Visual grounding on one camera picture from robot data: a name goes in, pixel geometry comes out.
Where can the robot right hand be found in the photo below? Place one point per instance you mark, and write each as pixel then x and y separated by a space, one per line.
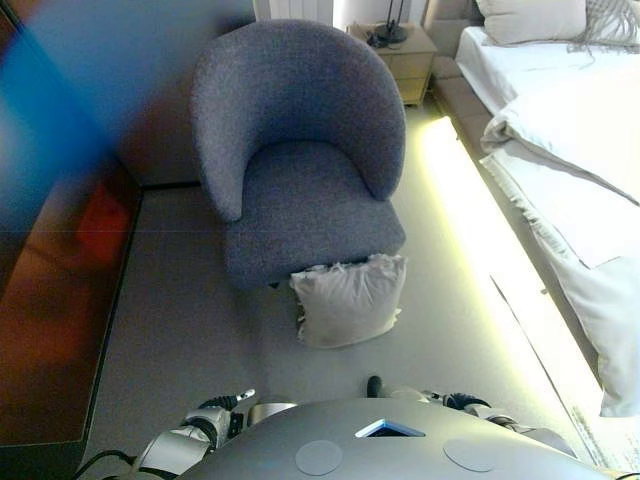
pixel 462 401

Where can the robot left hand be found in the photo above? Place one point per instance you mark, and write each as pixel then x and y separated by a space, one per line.
pixel 225 401

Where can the white fringed cushion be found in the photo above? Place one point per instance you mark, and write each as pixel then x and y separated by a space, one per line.
pixel 350 305

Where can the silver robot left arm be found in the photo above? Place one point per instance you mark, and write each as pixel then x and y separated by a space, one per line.
pixel 170 445

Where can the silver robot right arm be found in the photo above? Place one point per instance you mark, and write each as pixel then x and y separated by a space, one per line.
pixel 540 440

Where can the silver robot left leg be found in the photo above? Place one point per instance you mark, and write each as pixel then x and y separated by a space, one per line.
pixel 267 411

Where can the silver robot leg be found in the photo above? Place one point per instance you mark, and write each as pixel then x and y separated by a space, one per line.
pixel 267 411
pixel 374 386

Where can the grey robot torso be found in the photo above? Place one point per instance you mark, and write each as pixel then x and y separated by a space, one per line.
pixel 390 450

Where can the silver robot right leg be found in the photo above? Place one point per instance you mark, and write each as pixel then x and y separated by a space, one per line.
pixel 374 386

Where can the glossy dark wooden cabinet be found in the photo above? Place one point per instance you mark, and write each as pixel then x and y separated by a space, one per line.
pixel 55 300

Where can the grey fabric armchair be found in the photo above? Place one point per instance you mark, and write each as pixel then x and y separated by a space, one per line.
pixel 300 150

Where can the white duvet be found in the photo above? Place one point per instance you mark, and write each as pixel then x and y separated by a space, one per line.
pixel 575 130

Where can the white bed sheet mattress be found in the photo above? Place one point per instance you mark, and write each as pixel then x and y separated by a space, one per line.
pixel 525 70

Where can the beige wooden nightstand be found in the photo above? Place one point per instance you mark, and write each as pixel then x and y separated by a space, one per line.
pixel 405 65

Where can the black table lamp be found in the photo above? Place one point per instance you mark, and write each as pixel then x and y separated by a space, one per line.
pixel 391 32

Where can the beige bed pillow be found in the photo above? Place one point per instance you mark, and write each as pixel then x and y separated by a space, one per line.
pixel 530 20

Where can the white radiator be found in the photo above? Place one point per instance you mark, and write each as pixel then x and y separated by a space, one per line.
pixel 300 9

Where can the grey tasselled throw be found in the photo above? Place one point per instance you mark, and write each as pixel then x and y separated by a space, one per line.
pixel 615 25

